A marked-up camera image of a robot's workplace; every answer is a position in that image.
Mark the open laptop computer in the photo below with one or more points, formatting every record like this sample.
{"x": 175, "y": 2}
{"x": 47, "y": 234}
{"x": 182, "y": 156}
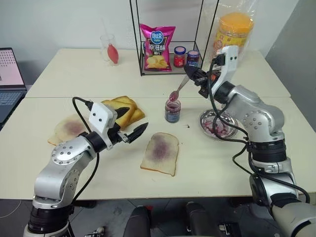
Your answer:
{"x": 10, "y": 74}

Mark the clear drinking glass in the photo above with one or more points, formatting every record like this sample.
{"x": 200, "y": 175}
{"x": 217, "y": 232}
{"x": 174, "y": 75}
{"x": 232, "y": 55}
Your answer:
{"x": 105, "y": 49}

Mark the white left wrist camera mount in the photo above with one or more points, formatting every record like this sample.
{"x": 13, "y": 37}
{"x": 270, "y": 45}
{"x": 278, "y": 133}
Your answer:
{"x": 100, "y": 114}

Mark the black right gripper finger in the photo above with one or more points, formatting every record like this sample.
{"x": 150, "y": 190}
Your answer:
{"x": 195, "y": 79}
{"x": 192, "y": 69}

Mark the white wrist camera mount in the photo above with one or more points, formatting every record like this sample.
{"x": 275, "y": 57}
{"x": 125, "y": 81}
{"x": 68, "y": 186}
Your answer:
{"x": 230, "y": 61}
{"x": 100, "y": 114}

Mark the metal bowl with jam smears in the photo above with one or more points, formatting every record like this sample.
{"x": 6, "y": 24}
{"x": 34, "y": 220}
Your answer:
{"x": 225, "y": 128}

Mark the red silicone brush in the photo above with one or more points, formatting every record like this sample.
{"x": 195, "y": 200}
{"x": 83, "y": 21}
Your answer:
{"x": 113, "y": 53}

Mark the open purple jam jar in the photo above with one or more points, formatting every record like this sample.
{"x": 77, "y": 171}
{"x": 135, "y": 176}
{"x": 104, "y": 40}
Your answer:
{"x": 172, "y": 111}

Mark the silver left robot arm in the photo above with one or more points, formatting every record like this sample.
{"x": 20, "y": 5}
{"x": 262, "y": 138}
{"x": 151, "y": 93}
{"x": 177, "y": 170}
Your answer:
{"x": 66, "y": 153}

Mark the red jam jar with lid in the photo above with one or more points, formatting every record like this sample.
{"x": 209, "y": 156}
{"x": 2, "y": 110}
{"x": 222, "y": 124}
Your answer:
{"x": 179, "y": 57}

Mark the metal spoon with jam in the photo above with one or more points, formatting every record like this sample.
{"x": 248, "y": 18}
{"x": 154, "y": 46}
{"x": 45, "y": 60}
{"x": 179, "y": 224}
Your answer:
{"x": 178, "y": 89}

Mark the pink potato chips bag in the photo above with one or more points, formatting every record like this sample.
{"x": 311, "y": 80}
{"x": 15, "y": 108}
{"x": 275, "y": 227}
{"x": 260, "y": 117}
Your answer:
{"x": 158, "y": 47}

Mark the bread slice with purple jam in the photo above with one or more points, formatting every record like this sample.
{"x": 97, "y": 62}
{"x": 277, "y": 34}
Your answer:
{"x": 70, "y": 128}
{"x": 161, "y": 153}

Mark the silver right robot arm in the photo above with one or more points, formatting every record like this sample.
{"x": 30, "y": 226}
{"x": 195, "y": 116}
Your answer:
{"x": 259, "y": 108}

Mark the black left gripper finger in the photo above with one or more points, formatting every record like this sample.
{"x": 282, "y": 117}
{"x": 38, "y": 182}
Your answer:
{"x": 137, "y": 130}
{"x": 122, "y": 112}

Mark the large jar with orange lid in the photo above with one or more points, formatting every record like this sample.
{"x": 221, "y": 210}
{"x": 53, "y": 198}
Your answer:
{"x": 234, "y": 32}

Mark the blue jam jar with lid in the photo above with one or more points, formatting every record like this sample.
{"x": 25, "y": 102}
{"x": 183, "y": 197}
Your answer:
{"x": 193, "y": 58}

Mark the bagged orange snack container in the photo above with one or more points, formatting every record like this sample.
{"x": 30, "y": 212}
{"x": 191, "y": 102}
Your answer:
{"x": 247, "y": 10}

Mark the stack of toasted bread slices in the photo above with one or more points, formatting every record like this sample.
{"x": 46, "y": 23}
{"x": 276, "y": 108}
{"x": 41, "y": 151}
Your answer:
{"x": 134, "y": 114}

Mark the dark rounded shape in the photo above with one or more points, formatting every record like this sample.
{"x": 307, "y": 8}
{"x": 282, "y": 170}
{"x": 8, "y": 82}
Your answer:
{"x": 197, "y": 219}
{"x": 138, "y": 222}

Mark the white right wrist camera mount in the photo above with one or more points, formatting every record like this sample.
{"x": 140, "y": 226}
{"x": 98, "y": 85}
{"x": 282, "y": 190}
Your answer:
{"x": 230, "y": 61}

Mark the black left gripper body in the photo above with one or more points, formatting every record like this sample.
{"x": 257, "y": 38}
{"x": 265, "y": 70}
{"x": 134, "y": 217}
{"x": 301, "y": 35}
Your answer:
{"x": 114, "y": 134}

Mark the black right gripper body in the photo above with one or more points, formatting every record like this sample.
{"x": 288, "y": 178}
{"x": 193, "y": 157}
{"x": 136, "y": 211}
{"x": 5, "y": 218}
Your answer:
{"x": 204, "y": 82}

